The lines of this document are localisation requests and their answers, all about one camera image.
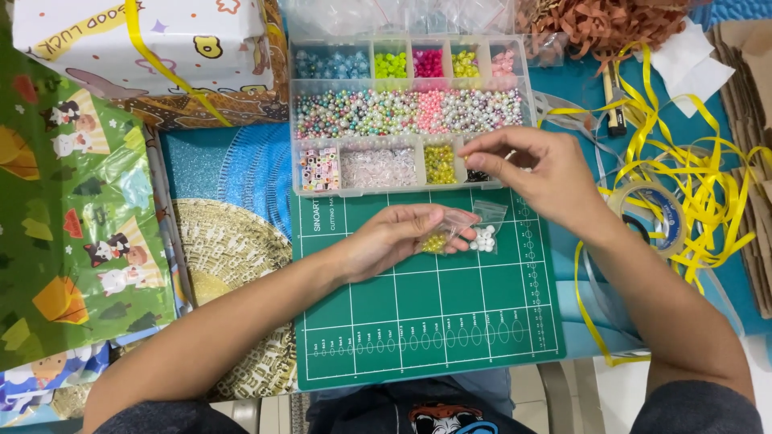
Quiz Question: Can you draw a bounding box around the person's left hand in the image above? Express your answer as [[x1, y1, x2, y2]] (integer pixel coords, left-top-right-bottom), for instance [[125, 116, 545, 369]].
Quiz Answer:
[[338, 203, 478, 285]]

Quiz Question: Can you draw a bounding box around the person's right hand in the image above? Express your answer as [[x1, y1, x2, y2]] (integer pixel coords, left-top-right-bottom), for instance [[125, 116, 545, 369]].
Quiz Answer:
[[457, 126, 605, 243]]

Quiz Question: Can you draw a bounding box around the small bag of yellow beads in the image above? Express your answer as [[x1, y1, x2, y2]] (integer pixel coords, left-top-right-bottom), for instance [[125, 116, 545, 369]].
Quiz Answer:
[[419, 208, 481, 256]]

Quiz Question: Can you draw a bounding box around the heap of clear pale beads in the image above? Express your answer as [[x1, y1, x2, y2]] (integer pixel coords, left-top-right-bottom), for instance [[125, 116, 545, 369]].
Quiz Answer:
[[341, 147, 418, 189]]

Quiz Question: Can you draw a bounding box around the green cutting mat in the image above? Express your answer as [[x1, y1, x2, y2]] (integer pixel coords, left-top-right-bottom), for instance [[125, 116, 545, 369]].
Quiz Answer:
[[291, 188, 567, 393]]

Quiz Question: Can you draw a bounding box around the yellow black utility knife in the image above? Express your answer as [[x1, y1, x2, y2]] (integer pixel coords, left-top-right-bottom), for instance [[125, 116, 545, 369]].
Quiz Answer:
[[602, 60, 628, 138]]

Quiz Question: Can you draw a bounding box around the small bag of white beads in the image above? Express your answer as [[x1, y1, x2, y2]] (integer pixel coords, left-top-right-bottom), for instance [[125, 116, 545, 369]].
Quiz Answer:
[[469, 201, 509, 254]]

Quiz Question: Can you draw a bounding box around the heap of shiny yellow beads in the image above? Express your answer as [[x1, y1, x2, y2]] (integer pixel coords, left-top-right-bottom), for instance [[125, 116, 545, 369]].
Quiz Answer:
[[424, 145, 458, 184]]

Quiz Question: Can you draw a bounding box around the heap of letter cube beads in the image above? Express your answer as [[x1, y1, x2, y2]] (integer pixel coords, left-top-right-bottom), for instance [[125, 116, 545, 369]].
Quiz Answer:
[[298, 146, 340, 192]]

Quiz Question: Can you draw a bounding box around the blue textured mat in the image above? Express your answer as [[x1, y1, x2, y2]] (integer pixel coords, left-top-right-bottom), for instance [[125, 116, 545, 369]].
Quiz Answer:
[[526, 0, 772, 362]]

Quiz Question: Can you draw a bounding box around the heap of pink beads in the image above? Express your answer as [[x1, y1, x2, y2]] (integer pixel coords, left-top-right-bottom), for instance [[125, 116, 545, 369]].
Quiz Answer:
[[490, 49, 517, 77]]

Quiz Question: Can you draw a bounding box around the clear tape roll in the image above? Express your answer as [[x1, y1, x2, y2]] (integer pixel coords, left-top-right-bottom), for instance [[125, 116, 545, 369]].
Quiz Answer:
[[606, 180, 689, 258]]

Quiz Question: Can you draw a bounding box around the heap of pastel pearl beads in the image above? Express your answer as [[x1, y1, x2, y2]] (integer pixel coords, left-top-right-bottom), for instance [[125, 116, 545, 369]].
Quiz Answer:
[[294, 88, 524, 140]]

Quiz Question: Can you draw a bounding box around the heap of yellow-green mixed beads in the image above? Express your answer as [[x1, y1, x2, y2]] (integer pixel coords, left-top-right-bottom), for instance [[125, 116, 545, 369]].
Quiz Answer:
[[451, 49, 481, 78]]

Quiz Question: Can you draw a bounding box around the gold lettered wrapping paper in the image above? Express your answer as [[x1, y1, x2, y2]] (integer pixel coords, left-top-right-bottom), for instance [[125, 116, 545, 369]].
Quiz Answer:
[[171, 198, 300, 402]]

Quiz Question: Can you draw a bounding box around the brown shredded paper heap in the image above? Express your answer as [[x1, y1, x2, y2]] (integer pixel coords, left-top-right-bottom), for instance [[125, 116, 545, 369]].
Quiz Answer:
[[515, 0, 696, 62]]

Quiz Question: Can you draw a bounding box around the clear plastic bead organizer box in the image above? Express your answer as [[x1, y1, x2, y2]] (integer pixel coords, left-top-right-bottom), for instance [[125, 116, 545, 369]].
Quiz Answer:
[[288, 35, 536, 199]]

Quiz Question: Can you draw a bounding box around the tangled yellow ribbon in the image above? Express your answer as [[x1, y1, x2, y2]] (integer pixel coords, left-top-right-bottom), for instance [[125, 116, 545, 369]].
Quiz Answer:
[[538, 41, 772, 368]]

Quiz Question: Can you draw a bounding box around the heap of magenta beads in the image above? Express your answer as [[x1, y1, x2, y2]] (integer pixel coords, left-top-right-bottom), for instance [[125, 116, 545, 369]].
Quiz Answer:
[[413, 48, 445, 78]]

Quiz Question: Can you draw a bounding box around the blue glitter paper sheet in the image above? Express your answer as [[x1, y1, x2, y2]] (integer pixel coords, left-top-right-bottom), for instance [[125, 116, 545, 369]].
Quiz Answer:
[[159, 123, 295, 242]]

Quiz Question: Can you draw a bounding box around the heap of neon green beads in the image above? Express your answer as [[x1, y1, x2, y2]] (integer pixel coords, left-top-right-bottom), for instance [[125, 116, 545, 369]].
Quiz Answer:
[[374, 51, 409, 79]]

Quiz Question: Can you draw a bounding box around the white tissue paper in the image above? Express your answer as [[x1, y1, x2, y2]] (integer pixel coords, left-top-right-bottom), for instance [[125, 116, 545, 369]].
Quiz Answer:
[[633, 17, 737, 119]]

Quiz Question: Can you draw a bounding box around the person's dark printed shirt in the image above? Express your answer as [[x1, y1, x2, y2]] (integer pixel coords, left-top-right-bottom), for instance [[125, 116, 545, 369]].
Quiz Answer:
[[90, 377, 767, 434]]

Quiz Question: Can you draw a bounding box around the heap of blue beads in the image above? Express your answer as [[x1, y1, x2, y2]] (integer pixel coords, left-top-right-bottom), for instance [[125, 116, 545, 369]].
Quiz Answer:
[[294, 48, 370, 80]]

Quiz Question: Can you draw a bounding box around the stack of brown paper bags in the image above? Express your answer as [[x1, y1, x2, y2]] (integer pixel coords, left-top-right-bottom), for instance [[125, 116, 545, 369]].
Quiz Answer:
[[704, 20, 772, 320]]

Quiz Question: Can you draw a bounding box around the stack of wrapping paper sheets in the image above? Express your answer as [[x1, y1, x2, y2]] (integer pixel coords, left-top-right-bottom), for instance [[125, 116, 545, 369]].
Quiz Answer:
[[142, 125, 195, 317]]

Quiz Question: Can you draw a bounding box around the yellow gift ribbon band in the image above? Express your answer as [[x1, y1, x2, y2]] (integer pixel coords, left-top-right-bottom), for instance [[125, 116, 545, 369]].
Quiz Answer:
[[123, 0, 234, 128]]

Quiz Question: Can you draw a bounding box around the green cartoon wrapping paper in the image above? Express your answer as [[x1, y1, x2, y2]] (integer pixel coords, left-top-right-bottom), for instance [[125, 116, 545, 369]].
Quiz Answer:
[[0, 36, 179, 372]]

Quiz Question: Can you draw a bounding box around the white cartoon wrapped gift box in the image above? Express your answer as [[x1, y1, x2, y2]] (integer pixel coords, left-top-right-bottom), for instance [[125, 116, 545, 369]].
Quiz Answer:
[[12, 0, 284, 101]]

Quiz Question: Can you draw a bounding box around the blue cartoon wrapping paper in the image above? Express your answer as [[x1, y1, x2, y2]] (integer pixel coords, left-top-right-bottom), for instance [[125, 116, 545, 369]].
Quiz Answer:
[[0, 340, 113, 418]]

